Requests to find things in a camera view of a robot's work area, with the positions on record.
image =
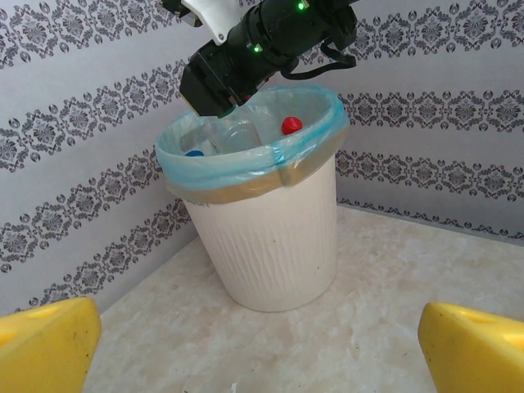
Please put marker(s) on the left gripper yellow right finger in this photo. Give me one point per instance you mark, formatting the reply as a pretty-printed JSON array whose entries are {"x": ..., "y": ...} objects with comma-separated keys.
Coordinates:
[{"x": 475, "y": 356}]

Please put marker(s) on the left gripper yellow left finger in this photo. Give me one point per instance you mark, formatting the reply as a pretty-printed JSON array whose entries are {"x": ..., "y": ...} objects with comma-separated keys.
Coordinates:
[{"x": 45, "y": 348}]

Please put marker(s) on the clear bottle green white label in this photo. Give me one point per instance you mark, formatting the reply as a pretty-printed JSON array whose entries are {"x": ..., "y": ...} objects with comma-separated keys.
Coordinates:
[{"x": 237, "y": 135}]

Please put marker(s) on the clear bottle blue cap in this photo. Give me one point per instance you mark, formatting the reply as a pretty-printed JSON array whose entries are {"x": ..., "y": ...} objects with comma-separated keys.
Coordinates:
[{"x": 193, "y": 154}]

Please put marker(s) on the blue plastic bin liner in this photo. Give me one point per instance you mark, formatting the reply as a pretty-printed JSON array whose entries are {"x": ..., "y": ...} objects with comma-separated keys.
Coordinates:
[{"x": 213, "y": 172}]

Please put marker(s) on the white plastic bin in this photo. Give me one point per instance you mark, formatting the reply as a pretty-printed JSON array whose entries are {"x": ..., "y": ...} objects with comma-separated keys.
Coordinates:
[{"x": 266, "y": 245}]

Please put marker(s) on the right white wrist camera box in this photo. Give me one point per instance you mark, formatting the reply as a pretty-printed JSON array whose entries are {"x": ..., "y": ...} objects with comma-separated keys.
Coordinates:
[{"x": 213, "y": 16}]

